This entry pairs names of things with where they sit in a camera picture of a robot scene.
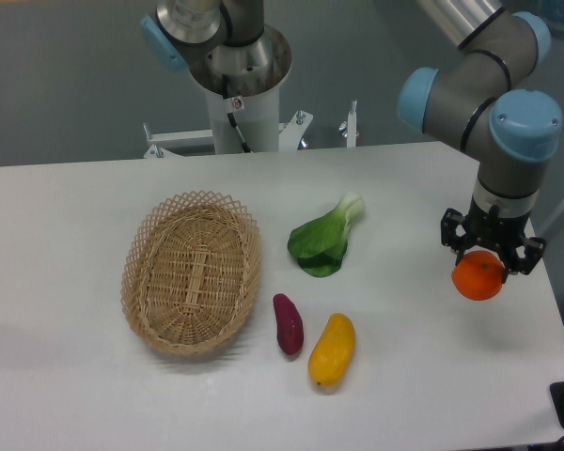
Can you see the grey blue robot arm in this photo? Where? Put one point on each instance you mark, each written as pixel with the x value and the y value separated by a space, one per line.
pixel 479 109

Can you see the yellow mango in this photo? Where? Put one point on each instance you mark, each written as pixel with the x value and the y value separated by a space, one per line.
pixel 333 353

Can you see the green bok choy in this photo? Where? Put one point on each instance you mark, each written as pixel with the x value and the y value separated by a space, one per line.
pixel 319 245

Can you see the white bracket with bolt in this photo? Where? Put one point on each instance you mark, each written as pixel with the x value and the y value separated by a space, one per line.
pixel 348 129

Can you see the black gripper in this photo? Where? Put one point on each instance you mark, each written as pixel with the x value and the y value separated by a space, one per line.
pixel 494 222

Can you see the orange fruit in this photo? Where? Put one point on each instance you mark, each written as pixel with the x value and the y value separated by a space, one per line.
pixel 478 276

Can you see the purple sweet potato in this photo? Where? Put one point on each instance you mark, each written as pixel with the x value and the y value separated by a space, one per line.
pixel 290 328

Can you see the woven wicker basket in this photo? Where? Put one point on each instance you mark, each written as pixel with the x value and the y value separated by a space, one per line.
pixel 192 273

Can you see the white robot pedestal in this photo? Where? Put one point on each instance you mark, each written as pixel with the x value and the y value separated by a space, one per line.
pixel 241 87

